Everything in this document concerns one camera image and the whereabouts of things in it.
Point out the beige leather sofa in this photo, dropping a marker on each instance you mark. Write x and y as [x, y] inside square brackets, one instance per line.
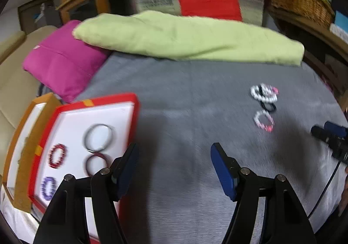
[17, 87]

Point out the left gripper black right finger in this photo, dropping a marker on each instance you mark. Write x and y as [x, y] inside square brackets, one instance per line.
[244, 188]

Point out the wooden shelf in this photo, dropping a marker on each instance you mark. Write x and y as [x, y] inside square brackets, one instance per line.
[325, 53]

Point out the orange tray white lining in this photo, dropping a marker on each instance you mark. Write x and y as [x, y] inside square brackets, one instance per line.
[21, 151]

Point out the wicker basket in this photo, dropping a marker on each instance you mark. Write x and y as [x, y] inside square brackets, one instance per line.
[318, 11]

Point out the grey bed cover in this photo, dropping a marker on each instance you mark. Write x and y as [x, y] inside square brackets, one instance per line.
[261, 114]

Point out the red tray white lining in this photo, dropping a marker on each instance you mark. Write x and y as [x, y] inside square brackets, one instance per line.
[60, 182]

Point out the silver metal bangle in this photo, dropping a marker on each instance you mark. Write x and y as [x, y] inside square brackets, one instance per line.
[98, 137]

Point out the red cushion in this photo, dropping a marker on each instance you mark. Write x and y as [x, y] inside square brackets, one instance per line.
[217, 9]

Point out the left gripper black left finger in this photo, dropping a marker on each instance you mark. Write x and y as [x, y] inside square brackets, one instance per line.
[108, 186]

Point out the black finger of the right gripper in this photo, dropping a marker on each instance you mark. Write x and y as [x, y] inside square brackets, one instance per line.
[339, 131]
[337, 145]

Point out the magenta pillow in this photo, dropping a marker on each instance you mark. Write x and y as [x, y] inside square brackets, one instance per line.
[64, 64]

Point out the light green folded blanket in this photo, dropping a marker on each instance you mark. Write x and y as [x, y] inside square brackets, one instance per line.
[160, 35]

